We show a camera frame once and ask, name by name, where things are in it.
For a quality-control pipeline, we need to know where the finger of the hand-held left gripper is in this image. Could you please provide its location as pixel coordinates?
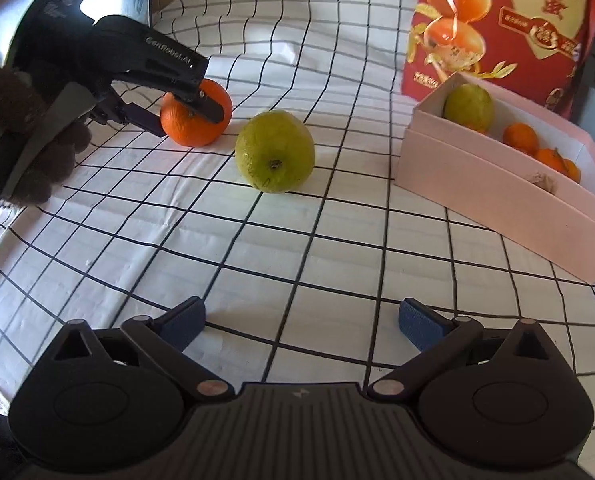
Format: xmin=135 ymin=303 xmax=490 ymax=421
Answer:
xmin=170 ymin=87 xmax=226 ymax=124
xmin=97 ymin=97 xmax=166 ymax=137

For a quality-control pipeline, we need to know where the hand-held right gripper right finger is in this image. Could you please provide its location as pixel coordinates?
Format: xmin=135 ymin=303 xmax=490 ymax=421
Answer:
xmin=367 ymin=298 xmax=552 ymax=401

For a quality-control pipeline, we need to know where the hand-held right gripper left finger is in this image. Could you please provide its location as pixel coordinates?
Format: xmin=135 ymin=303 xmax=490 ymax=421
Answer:
xmin=51 ymin=296 xmax=232 ymax=400

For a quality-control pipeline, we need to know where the large orange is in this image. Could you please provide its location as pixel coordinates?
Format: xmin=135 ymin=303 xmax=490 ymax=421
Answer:
xmin=160 ymin=78 xmax=234 ymax=148

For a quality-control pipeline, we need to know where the pink cardboard box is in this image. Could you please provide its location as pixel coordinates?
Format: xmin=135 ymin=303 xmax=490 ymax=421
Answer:
xmin=394 ymin=71 xmax=595 ymax=285

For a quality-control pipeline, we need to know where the small orange mandarin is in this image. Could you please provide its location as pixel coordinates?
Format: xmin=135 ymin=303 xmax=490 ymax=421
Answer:
xmin=533 ymin=146 xmax=571 ymax=174
xmin=560 ymin=158 xmax=582 ymax=184

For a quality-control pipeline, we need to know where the person's left hand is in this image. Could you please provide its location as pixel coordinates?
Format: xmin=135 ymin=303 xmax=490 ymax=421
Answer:
xmin=0 ymin=67 xmax=91 ymax=207

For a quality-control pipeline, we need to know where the white checkered tablecloth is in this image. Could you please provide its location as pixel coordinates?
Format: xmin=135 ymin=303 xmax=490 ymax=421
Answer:
xmin=0 ymin=0 xmax=595 ymax=480

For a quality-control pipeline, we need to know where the red printed carton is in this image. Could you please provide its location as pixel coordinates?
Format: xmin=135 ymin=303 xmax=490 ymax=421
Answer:
xmin=401 ymin=0 xmax=595 ymax=121

